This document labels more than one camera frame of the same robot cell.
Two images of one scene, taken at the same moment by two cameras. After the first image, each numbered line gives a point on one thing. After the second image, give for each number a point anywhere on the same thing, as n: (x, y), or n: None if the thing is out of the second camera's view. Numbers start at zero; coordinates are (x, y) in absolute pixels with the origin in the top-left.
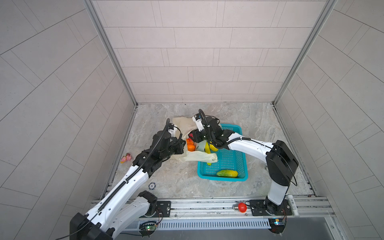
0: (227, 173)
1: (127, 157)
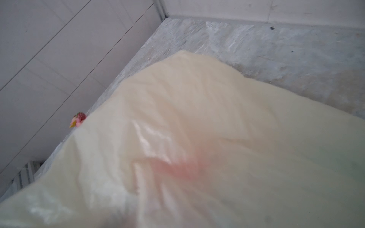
0: None
1: (77, 119)
